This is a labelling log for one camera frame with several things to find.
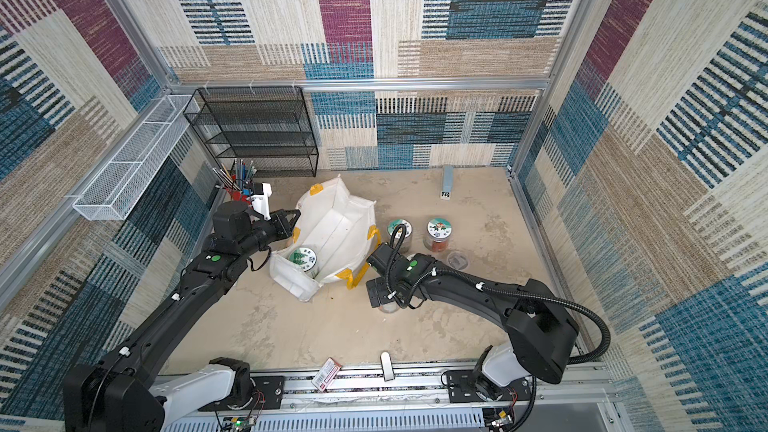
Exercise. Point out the grey stapler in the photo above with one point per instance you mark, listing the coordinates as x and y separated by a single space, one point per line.
447 182

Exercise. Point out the red pen cup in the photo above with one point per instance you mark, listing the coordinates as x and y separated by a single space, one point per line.
239 195

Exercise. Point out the red white card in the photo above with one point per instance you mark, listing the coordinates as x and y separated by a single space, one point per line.
326 374

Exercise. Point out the seed jar red contents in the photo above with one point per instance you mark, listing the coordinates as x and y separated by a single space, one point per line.
438 233

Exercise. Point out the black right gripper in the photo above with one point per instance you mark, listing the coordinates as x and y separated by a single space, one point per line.
380 290

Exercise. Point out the small orange seed jar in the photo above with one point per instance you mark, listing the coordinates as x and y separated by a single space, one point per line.
457 260

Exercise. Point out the seed jar green label lid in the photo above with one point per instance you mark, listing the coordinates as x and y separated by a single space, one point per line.
400 232

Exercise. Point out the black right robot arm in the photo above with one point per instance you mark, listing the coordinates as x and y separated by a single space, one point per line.
540 329

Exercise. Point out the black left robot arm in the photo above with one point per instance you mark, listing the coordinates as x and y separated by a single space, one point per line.
119 393

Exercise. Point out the white clip on rail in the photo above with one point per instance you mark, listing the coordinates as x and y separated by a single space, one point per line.
387 367

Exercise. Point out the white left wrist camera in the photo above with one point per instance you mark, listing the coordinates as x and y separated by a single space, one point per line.
259 199

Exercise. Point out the pens in cup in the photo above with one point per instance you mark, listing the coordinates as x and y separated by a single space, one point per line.
239 177

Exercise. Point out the white wire wall basket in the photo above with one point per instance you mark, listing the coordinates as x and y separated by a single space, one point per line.
114 192

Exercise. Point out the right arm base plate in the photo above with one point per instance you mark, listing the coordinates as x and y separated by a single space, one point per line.
462 388

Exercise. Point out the white canvas bag yellow handles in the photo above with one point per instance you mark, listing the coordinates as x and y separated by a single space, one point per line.
341 228

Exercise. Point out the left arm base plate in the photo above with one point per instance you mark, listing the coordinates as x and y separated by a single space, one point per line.
266 393

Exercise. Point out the black mesh shelf rack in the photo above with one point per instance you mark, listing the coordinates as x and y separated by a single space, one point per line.
266 128

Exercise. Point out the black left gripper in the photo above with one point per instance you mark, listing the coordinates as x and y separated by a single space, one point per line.
284 228

